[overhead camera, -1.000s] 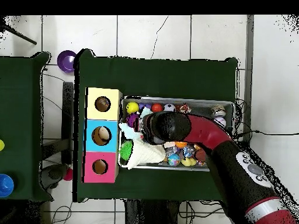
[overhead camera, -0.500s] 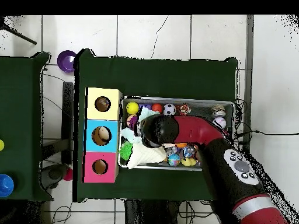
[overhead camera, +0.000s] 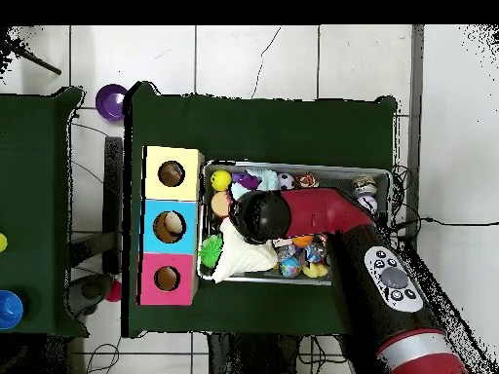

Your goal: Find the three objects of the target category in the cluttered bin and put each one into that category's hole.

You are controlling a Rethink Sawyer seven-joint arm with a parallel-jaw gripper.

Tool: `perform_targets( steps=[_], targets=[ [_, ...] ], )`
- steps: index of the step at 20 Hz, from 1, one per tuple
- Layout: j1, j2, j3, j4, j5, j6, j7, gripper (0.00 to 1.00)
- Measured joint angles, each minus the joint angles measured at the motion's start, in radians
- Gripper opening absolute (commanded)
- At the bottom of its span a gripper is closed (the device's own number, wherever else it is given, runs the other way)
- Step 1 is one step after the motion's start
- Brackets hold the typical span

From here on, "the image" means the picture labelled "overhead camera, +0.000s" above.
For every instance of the mint green knitted cloth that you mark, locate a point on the mint green knitted cloth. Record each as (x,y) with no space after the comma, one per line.
(267,180)

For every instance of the cream knitted cloth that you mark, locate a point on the cream knitted cloth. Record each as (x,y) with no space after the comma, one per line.
(241,257)

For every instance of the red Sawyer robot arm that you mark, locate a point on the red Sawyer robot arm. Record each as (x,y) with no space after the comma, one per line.
(319,212)

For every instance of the wooden box with three holes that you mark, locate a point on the wooden box with three holes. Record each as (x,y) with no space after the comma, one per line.
(171,237)

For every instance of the clear mesh bin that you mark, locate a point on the clear mesh bin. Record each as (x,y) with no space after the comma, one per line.
(335,173)

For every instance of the purple spiky toy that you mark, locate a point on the purple spiky toy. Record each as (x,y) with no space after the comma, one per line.
(246,181)

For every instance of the toy burger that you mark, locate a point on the toy burger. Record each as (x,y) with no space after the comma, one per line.
(219,203)

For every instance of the yellow smiley ball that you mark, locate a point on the yellow smiley ball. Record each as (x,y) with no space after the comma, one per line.
(221,180)

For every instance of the small soccer ball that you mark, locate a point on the small soccer ball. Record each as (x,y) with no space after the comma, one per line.
(286,181)

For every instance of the green spiky ball toy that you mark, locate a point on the green spiky ball toy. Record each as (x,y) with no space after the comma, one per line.
(211,251)

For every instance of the small orange basketball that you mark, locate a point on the small orange basketball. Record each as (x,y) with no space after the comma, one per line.
(302,240)

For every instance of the small tiger toy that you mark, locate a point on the small tiger toy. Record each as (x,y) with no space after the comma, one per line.
(307,180)

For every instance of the small baseball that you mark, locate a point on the small baseball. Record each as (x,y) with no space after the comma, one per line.
(367,203)

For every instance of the purple bowl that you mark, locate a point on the purple bowl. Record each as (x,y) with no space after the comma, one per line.
(111,102)

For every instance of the small yellow-green ball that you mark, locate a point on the small yellow-green ball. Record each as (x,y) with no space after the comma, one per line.
(2,242)

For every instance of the black rod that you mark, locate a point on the black rod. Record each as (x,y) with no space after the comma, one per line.
(39,64)

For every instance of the black metal frame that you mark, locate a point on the black metal frame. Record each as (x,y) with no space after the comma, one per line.
(113,175)

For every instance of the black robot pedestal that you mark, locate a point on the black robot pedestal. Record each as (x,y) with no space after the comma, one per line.
(234,358)

